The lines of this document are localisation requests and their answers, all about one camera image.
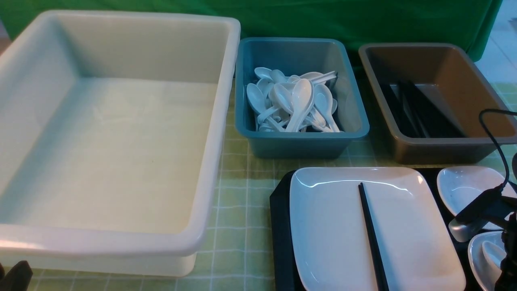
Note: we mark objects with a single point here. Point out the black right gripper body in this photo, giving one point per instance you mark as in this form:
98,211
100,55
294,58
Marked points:
507,281

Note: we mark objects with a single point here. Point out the white small bowl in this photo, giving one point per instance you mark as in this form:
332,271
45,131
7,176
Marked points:
485,275
458,186

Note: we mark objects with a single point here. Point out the black chopstick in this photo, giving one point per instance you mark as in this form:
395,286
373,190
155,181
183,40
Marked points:
381,279

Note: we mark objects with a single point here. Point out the large white square plate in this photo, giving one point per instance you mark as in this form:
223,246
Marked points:
330,240

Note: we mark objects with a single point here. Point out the white soup spoon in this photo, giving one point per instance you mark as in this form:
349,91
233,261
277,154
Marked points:
302,101
493,255
257,101
323,103

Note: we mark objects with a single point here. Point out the bundle of black chopsticks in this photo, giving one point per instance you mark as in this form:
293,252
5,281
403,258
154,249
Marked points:
415,115

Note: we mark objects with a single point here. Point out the brown plastic bin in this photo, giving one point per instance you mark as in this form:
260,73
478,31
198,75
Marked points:
446,74

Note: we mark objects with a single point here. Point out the green backdrop cloth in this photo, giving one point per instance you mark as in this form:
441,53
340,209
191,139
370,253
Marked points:
464,23

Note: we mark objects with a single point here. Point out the teal plastic bin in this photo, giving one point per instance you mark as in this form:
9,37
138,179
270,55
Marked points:
299,56

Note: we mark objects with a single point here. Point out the large white plastic tub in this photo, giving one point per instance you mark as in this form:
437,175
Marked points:
111,130

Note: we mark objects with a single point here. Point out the black object bottom left corner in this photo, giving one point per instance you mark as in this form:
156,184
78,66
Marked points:
18,278

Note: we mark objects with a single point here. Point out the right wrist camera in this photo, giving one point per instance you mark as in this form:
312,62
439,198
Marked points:
483,209

